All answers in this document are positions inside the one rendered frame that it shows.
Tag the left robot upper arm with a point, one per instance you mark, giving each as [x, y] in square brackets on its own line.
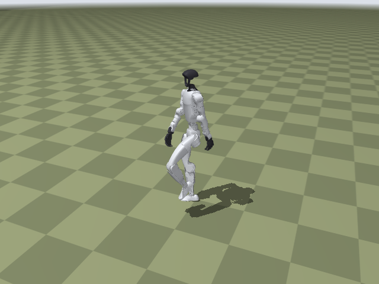
[198, 100]

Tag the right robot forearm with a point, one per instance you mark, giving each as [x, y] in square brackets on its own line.
[175, 122]

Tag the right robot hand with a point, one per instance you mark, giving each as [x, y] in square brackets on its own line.
[168, 137]

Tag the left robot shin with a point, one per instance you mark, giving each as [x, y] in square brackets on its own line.
[177, 175]

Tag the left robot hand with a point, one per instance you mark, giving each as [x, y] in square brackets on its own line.
[209, 143]

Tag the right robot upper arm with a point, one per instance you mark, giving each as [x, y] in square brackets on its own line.
[180, 111]

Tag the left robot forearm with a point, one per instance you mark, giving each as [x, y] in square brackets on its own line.
[204, 126]

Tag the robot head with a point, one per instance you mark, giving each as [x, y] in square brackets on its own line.
[190, 74]

